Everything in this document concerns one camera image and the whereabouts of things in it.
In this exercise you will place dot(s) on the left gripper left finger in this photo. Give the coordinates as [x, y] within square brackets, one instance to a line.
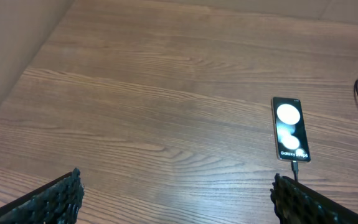
[57, 202]

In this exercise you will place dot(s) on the black Galaxy phone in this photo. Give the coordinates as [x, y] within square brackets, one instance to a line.
[289, 128]

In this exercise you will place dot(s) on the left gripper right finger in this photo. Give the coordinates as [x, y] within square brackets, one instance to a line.
[295, 203]

